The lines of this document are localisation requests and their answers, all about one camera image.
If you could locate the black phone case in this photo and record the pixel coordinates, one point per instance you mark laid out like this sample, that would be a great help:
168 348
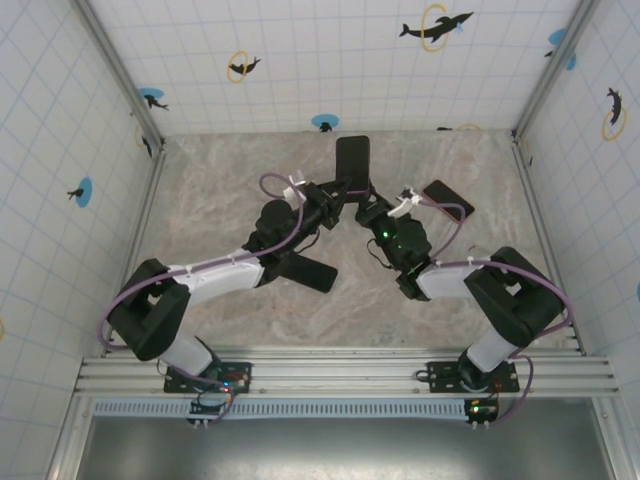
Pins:
330 280
338 160

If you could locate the pink phone case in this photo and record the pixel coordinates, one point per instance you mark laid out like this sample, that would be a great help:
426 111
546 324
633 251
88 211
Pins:
452 217

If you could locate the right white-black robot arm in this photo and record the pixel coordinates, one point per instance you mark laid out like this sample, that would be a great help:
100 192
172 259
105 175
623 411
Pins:
445 280

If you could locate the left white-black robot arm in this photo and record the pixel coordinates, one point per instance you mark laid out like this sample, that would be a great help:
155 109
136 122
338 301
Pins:
225 277

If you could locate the dolphin sticker on blue disc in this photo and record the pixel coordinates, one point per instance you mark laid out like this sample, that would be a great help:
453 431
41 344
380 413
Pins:
86 192
325 121
557 36
150 95

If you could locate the small LED controller board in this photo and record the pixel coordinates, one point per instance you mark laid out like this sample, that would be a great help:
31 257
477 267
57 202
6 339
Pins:
235 380
482 411

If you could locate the grey metal sheet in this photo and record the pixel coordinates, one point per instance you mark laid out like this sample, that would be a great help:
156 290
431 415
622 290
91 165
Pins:
350 450

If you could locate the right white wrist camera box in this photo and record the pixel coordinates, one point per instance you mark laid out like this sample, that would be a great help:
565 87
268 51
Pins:
400 210

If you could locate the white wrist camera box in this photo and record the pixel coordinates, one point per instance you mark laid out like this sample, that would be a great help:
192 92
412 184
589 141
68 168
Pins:
400 210
292 192

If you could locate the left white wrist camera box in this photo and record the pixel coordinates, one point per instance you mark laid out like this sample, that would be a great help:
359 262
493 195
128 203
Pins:
292 192

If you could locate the right arm's black base plate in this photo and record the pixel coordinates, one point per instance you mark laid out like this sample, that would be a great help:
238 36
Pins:
445 372

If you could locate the aluminium side rail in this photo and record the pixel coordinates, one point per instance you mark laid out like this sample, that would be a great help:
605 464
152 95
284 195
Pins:
135 250
542 225

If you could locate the aluminium mounting rail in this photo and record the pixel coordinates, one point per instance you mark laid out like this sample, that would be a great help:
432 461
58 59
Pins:
340 372

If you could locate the left arm's black base plate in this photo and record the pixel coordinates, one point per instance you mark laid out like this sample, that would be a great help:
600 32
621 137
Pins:
175 385

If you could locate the aluminium corner post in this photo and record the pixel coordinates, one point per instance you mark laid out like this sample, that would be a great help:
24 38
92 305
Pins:
121 75
556 65

